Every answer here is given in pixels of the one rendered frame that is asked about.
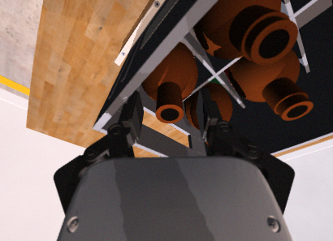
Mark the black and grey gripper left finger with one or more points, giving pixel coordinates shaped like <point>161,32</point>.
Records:
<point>117,143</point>

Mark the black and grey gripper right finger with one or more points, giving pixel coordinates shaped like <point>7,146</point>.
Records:
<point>220,134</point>

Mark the brown glass bottle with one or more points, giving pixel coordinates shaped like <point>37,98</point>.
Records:
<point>218,93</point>
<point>274,84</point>
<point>254,29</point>
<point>171,82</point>

